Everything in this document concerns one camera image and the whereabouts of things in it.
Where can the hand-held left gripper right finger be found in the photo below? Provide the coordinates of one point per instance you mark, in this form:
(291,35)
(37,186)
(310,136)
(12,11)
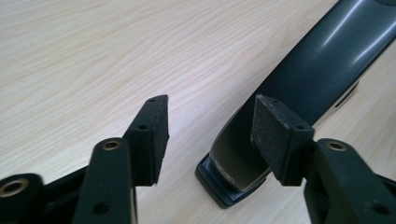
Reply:
(280,143)

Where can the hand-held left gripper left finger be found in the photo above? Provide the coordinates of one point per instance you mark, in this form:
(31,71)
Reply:
(149,146)

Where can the black stapler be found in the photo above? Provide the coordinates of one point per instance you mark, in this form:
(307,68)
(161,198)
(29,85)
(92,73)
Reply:
(311,62)

